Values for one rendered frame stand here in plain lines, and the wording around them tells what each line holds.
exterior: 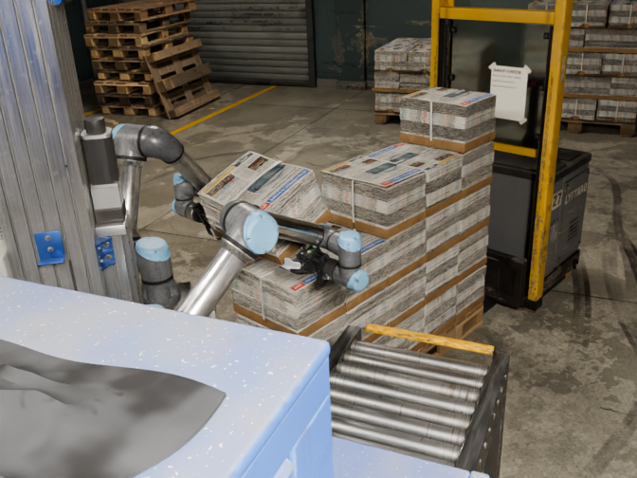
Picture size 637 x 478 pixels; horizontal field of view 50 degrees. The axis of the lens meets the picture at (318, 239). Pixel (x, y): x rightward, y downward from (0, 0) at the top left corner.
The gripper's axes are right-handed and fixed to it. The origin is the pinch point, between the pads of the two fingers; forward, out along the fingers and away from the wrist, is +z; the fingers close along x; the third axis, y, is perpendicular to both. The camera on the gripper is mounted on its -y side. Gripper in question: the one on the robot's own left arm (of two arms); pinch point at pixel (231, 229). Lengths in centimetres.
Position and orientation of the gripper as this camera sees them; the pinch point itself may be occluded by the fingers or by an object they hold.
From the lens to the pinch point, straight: 273.5
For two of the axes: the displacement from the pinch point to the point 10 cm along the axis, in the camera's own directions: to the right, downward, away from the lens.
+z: 7.1, 2.6, -6.5
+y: -3.0, -7.3, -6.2
